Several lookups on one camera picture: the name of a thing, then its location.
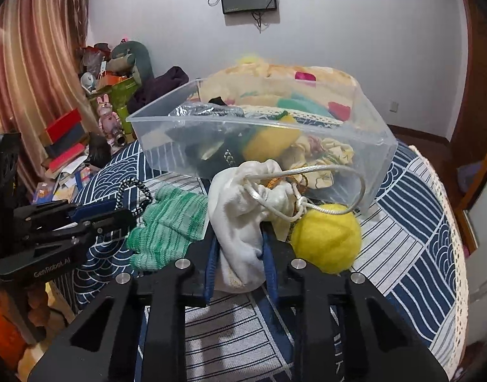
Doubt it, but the striped brown curtain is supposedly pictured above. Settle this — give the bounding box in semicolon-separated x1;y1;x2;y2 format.
0;0;90;195

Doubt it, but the white drawstring bag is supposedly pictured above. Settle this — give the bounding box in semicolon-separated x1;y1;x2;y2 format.
208;159;366;293

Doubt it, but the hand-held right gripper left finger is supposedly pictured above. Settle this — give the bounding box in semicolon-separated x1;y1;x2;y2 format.
29;226;221;382

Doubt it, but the yellow sponge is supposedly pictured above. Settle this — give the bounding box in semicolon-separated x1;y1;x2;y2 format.
241;115;302;163

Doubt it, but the black white braided cord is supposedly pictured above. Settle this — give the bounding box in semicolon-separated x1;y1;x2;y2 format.
115;179;152;223

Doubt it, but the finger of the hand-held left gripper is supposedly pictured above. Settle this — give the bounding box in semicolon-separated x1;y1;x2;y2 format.
13;200;122;232
0;208;138;286

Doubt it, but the yellow printed plush blanket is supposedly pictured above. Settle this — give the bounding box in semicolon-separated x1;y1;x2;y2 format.
198;53;359;122

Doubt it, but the purple bag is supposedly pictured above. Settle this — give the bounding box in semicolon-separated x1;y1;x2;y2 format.
457;162;483;196

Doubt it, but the black hanging cable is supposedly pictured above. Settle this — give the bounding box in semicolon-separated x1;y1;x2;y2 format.
251;10;269;33

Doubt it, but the blue wave pattern tablecloth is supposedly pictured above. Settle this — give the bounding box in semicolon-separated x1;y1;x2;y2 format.
53;139;472;382

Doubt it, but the wooden door frame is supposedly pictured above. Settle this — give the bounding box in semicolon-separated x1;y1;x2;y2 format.
449;0;487;251

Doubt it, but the clear plastic bin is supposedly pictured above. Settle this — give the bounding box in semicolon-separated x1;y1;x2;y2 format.
126;77;398;217

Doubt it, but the green knit glove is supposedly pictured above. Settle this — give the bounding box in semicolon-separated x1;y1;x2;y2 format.
126;187;209;272

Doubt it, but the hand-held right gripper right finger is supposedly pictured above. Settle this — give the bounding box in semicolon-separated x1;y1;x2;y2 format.
260;228;451;382

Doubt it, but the pink rabbit figure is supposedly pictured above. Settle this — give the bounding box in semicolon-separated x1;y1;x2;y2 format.
97;95;119;136

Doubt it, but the stack of books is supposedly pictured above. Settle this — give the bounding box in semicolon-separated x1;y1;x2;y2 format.
39;109;90;176

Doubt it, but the dark purple cloth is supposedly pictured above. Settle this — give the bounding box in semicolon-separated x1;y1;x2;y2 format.
132;66;188;108

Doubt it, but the yellow felt ball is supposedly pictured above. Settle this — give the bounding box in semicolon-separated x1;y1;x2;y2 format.
289;203;363;274

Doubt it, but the green plush dinosaur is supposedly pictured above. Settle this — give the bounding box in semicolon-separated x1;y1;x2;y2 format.
110;41;153;85

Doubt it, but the green box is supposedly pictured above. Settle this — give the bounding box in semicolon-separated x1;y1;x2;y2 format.
110;77;139;136

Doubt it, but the floral cream cloth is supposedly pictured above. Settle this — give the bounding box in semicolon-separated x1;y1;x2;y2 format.
283;135;356;192

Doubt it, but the black fabric item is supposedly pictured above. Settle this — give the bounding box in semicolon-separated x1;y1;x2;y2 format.
166;103;248;180

